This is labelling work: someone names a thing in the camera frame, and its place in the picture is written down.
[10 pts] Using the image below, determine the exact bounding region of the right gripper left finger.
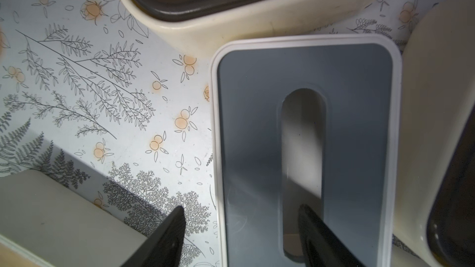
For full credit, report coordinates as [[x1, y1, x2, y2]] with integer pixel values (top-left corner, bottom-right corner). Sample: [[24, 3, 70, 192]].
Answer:
[[122, 206, 186, 267]]

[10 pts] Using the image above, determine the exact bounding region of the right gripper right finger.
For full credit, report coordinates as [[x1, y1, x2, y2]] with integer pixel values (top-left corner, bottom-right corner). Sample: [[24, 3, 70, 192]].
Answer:
[[298, 205, 363, 267]]

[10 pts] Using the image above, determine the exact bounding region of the white box bamboo lid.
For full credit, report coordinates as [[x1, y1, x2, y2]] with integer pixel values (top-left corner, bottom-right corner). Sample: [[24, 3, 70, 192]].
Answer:
[[1, 170, 147, 267]]

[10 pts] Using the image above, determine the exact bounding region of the white box grey lid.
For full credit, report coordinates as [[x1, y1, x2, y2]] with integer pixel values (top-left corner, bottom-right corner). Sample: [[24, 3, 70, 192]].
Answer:
[[210, 34, 402, 267]]

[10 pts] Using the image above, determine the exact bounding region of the cream box dark lid right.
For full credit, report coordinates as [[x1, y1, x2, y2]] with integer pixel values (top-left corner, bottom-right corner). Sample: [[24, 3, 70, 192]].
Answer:
[[394, 0, 475, 267]]

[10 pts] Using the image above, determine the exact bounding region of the floral table cloth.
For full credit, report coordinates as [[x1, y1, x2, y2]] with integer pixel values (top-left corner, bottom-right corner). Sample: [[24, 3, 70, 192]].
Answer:
[[1, 0, 445, 267]]

